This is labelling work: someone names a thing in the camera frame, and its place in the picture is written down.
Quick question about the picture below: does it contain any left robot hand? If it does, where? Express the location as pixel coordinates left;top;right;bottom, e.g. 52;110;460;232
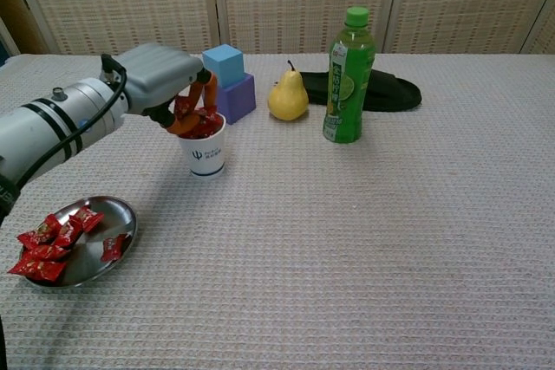
116;43;219;137

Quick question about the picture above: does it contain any light blue foam cube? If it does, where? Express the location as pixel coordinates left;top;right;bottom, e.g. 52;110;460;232
201;43;245;85

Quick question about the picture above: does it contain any purple foam cube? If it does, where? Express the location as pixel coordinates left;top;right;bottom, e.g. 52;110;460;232
214;73;257;126

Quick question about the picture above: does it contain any white paper cup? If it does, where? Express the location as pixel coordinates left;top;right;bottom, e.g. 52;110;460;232
178;112;228;180

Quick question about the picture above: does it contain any yellow pear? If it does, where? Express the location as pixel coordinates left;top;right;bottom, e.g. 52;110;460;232
267;60;310;122

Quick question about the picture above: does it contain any round metal plate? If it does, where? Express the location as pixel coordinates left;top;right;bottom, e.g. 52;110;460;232
20;195;138;289

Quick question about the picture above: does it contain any brown wooden screen panel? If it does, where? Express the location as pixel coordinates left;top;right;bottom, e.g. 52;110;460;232
0;0;49;57

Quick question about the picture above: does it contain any green drink bottle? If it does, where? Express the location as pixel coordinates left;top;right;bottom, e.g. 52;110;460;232
322;5;377;145

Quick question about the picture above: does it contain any black slipper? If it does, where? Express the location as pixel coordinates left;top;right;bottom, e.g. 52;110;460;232
298;68;422;114

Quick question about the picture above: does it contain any white woven tablecloth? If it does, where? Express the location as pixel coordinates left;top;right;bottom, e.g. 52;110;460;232
0;52;555;370

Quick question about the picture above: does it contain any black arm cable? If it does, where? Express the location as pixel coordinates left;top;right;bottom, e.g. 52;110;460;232
0;53;128;215

